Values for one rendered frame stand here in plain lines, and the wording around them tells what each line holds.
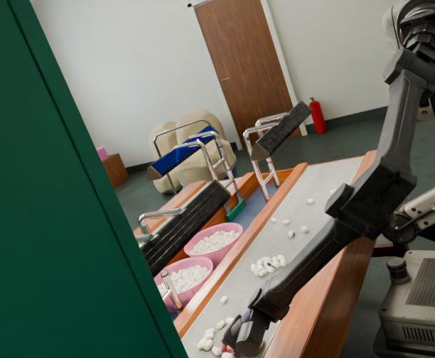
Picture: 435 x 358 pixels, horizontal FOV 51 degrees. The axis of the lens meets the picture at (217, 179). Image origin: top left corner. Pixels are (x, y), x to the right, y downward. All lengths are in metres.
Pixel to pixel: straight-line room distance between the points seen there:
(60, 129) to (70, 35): 7.15
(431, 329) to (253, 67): 4.92
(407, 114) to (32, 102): 0.69
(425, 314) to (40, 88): 1.43
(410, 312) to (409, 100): 0.91
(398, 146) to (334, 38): 5.04
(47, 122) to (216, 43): 5.80
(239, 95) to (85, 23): 2.66
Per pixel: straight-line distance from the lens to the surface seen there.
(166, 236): 1.25
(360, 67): 5.91
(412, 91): 1.04
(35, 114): 0.57
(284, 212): 2.04
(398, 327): 1.76
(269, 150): 1.82
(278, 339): 1.27
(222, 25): 6.27
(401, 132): 0.93
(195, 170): 4.47
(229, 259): 1.74
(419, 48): 1.15
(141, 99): 7.18
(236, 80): 6.32
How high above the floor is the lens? 1.52
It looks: 16 degrees down
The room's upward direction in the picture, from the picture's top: 20 degrees counter-clockwise
